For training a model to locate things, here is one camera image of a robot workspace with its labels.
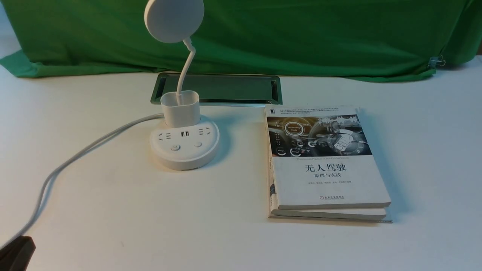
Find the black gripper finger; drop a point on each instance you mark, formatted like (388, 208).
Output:
(17, 255)

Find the white desk lamp with sockets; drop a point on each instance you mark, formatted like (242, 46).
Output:
(186, 140)

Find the white self-driving book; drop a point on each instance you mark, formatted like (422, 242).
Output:
(321, 166)

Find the green backdrop cloth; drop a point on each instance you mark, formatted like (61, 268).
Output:
(366, 40)

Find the silver binder clip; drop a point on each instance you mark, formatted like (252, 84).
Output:
(435, 62)

